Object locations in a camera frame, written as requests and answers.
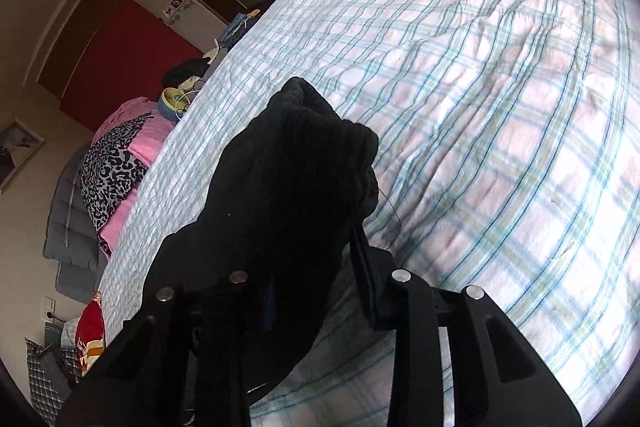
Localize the wardrobe with red panel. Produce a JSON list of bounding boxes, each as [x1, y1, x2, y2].
[[37, 0, 246, 132]]

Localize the framed wall photo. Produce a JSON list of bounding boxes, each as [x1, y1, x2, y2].
[[0, 117, 46, 195]]

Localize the grey padded headboard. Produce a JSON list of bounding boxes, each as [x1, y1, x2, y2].
[[44, 142, 108, 305]]

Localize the bed with plaid sheet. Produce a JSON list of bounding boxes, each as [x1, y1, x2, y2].
[[97, 0, 640, 423]]

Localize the pink blanket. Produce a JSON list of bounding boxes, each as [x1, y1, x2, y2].
[[92, 97, 176, 255]]

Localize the blue folded clothes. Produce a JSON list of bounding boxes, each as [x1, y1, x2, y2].
[[220, 9, 262, 50]]

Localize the leopard print cloth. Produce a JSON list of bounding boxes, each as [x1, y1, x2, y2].
[[80, 114, 153, 233]]

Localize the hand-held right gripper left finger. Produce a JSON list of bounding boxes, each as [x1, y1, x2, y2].
[[55, 269, 281, 427]]

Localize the black pants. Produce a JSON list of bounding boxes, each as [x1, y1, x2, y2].
[[142, 77, 381, 403]]

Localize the colourful floral quilt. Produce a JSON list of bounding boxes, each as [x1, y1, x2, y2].
[[75, 292, 107, 375]]

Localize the black clothes pile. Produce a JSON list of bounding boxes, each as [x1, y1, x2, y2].
[[162, 57, 211, 90]]

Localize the small yellow blue fan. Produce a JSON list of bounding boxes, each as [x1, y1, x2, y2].
[[159, 87, 191, 122]]

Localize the dark plaid pillow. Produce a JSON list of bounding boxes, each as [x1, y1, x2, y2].
[[25, 337, 83, 425]]

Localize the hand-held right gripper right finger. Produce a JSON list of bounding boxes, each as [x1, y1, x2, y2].
[[349, 226, 584, 427]]

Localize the green striped pillow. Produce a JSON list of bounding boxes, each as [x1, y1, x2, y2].
[[42, 323, 67, 349]]

